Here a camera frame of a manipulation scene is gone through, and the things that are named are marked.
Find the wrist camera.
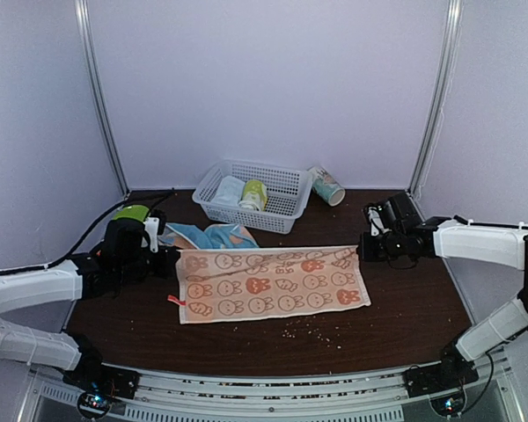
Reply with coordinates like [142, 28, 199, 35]
[364, 204, 390, 237]
[142, 209, 166, 253]

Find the right aluminium frame post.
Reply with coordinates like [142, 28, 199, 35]
[409, 0, 464, 199]

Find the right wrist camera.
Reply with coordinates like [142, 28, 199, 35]
[364, 204, 390, 237]

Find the green rolled towel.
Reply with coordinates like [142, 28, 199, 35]
[238, 179, 268, 211]

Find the orange bunny towel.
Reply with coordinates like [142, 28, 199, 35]
[167, 246, 370, 324]

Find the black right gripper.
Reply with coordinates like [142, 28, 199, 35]
[357, 229, 405, 262]

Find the left aluminium frame post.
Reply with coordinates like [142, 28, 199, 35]
[74, 0, 130, 196]

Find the blue patterned towel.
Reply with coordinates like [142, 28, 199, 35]
[158, 223, 260, 250]

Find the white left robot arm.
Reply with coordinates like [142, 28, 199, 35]
[0, 217, 180, 390]

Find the front aluminium rail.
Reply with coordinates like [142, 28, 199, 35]
[17, 346, 524, 422]

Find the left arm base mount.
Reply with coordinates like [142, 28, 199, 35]
[61, 336, 140, 399]

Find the aluminium frame post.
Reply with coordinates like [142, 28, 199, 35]
[74, 0, 130, 196]
[409, 0, 464, 199]

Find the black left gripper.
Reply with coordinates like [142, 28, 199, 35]
[116, 244, 179, 284]

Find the teal patterned paper cup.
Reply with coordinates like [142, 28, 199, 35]
[308, 166, 346, 207]

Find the white rolled towel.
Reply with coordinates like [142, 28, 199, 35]
[212, 175, 246, 207]

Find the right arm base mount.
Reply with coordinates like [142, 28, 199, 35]
[403, 344, 479, 397]

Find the green plate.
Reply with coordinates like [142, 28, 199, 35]
[113, 204, 150, 222]

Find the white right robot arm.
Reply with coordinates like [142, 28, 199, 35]
[357, 193, 528, 389]

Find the white plastic basket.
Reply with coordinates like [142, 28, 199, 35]
[192, 160, 312, 234]

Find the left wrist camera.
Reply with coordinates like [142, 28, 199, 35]
[142, 209, 166, 253]

